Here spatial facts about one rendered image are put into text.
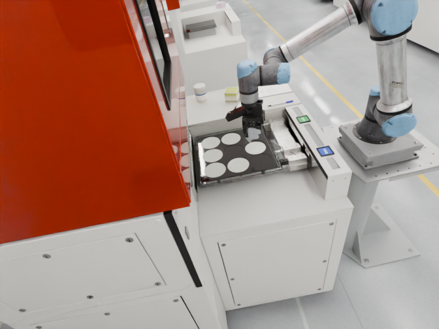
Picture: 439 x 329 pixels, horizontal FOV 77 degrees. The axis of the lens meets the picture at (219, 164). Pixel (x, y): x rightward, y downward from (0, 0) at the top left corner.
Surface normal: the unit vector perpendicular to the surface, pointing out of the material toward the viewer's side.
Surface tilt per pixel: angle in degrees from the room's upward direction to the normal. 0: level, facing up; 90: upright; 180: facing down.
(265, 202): 0
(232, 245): 90
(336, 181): 90
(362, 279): 0
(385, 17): 83
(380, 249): 0
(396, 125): 98
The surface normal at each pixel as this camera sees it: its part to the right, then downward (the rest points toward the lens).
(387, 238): -0.15, -0.74
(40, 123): 0.12, 0.64
